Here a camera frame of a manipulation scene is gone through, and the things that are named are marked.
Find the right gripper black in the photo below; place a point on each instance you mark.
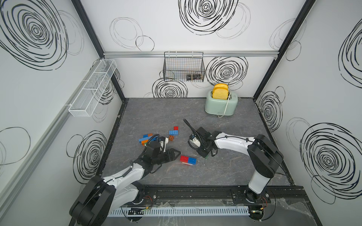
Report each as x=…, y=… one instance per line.
x=202, y=154

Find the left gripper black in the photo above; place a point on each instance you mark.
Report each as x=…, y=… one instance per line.
x=172, y=157

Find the orange lego brick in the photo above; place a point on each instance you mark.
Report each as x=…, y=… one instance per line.
x=144, y=141

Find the light blue long lego brick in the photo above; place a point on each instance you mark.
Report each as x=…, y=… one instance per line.
x=173, y=132

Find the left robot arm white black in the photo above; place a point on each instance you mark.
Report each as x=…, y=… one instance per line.
x=101, y=196

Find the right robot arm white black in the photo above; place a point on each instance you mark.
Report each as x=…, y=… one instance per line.
x=265, y=156

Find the mint green toaster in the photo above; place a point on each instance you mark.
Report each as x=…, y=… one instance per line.
x=219, y=106

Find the yellow toast slice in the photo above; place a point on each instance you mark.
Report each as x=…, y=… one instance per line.
x=220, y=91

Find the white cable duct strip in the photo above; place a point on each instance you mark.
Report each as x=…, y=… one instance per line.
x=181, y=211

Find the black wire wall basket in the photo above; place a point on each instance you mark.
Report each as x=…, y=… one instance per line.
x=184, y=69

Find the white wire wall shelf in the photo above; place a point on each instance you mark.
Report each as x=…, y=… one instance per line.
x=97, y=89

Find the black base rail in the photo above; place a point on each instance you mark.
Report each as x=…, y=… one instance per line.
x=237, y=194

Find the grey wall rail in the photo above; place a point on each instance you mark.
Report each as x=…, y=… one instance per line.
x=228, y=53

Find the black corner frame post left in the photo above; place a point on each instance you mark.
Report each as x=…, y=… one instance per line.
x=95, y=41

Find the black corner frame post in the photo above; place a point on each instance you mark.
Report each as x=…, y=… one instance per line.
x=95, y=41
x=287, y=41

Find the black corner frame post right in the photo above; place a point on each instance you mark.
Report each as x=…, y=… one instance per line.
x=287, y=41

